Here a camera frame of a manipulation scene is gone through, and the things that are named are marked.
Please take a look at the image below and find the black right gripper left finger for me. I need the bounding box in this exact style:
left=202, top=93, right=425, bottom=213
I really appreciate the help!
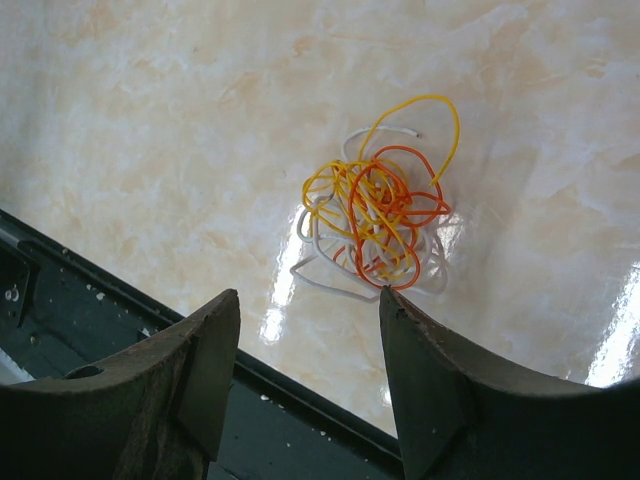
left=1, top=289, right=241, bottom=479

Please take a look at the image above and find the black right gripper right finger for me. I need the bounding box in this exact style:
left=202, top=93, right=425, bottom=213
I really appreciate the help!
left=379, top=288, right=639, bottom=479

